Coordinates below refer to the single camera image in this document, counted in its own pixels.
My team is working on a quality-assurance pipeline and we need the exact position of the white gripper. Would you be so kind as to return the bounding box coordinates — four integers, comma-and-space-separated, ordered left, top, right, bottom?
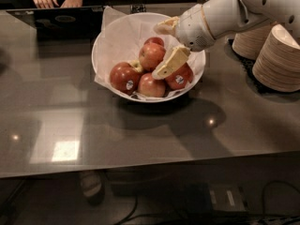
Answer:
152, 4, 216, 80

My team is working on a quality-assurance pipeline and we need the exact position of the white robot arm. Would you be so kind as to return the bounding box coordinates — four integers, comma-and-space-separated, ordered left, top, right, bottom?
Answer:
152, 0, 300, 80

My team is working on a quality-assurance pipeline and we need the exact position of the back red apple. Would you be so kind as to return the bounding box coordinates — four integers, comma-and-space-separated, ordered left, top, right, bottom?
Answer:
144, 37, 164, 46

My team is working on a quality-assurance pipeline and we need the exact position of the top red apple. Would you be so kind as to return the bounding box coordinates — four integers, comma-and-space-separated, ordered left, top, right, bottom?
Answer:
139, 43, 166, 71

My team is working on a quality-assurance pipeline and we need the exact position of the right red apple with sticker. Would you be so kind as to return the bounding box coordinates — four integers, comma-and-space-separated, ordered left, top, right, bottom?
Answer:
165, 63, 194, 90

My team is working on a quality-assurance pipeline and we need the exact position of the red apple with sticker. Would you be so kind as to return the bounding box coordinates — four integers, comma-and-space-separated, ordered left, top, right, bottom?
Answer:
110, 62, 142, 95
165, 63, 194, 90

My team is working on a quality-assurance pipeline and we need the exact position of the yellow-green apple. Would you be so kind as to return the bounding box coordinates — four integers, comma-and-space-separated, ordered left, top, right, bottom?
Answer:
129, 60, 144, 74

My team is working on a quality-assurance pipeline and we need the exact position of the white bowl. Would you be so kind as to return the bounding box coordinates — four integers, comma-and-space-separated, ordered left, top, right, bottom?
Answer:
91, 12, 207, 104

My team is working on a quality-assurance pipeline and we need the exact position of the front centre red apple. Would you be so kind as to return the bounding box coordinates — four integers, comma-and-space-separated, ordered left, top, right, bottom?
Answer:
138, 73, 166, 98

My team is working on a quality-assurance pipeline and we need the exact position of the left red apple with sticker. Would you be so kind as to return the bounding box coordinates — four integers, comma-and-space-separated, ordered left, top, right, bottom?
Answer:
110, 62, 142, 95

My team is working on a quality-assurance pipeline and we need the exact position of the person's second hand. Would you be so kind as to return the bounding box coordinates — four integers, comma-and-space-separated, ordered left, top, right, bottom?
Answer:
61, 0, 83, 8

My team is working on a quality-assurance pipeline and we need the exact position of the white paper liner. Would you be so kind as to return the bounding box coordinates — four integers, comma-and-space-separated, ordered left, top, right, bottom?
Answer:
94, 6, 201, 101

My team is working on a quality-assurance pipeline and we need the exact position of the rear stack of paper plates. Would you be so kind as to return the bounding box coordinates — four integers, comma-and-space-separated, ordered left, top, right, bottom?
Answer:
232, 23, 274, 60

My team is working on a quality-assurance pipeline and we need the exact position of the stack of paper plates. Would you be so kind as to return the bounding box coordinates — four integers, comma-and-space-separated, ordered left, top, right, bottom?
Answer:
252, 24, 300, 93
232, 23, 274, 60

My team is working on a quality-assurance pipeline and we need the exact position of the black laptop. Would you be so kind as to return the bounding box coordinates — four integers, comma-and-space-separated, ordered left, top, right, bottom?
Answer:
7, 6, 104, 40

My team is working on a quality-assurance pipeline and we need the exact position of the front stack of paper plates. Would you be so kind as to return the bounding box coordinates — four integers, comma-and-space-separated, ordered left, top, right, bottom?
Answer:
252, 24, 300, 93

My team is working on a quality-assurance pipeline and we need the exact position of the person's shoe under table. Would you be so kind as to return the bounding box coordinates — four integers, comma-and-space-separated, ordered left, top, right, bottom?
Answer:
79, 171, 102, 199

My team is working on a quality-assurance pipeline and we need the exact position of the black cable on floor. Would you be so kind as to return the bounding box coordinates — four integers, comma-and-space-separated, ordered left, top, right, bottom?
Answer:
113, 180, 300, 225

